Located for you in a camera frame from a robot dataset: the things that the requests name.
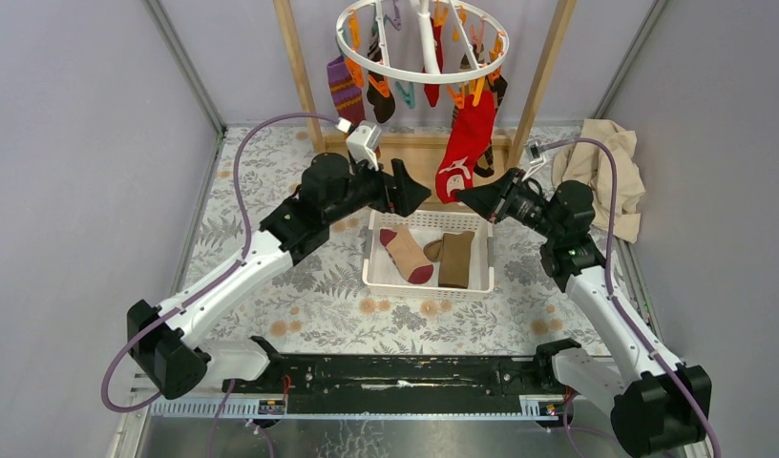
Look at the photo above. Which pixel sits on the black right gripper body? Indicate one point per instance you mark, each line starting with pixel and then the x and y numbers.
pixel 525 206

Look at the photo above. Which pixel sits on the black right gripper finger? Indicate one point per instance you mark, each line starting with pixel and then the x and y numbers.
pixel 482 201
pixel 501 187

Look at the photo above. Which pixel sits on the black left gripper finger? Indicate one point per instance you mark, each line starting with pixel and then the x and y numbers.
pixel 398 206
pixel 404 186

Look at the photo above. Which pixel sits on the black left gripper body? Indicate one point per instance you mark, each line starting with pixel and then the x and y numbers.
pixel 364 189

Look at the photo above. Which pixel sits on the beige maroon toe sock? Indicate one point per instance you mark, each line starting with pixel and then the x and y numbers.
pixel 407 255

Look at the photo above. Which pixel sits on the tan brown sock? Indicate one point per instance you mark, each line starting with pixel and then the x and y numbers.
pixel 453 253

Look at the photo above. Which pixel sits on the red santa bear sock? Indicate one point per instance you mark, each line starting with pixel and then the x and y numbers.
pixel 470 137

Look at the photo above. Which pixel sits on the brown argyle sock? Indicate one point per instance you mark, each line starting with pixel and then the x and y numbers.
pixel 485 164

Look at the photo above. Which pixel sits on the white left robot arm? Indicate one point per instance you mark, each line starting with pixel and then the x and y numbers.
pixel 167 341

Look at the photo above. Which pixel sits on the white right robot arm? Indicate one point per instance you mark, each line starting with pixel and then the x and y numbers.
pixel 654 401

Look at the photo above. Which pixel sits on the wooden hanger stand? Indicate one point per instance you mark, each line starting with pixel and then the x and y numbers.
pixel 417 151

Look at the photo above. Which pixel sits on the white round clip hanger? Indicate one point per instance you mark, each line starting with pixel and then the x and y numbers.
pixel 407 40

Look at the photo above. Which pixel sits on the white plastic basket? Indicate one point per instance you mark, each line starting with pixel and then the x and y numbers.
pixel 382 278

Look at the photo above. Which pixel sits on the dark brown sock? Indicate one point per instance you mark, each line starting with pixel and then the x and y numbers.
pixel 379 94

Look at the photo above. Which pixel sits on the purple orange striped sock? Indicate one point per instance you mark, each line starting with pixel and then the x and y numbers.
pixel 346 96

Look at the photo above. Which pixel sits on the teal clothes peg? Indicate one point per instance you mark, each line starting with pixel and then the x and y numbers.
pixel 407 93

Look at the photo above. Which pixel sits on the orange clothes peg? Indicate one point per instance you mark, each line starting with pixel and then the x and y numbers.
pixel 355 71
pixel 379 84
pixel 477 87

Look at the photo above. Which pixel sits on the floral patterned table mat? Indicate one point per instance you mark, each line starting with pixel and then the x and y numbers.
pixel 322 305

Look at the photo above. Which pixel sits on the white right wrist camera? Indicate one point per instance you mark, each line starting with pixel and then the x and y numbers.
pixel 536 158

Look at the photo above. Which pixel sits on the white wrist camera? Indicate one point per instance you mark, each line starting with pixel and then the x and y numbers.
pixel 536 158
pixel 361 140

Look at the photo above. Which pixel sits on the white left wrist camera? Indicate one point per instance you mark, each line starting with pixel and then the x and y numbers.
pixel 361 140

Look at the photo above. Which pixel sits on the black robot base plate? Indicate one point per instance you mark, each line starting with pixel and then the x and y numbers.
pixel 395 376

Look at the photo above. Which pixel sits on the grey cable duct rail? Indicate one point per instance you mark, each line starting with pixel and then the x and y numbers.
pixel 485 407

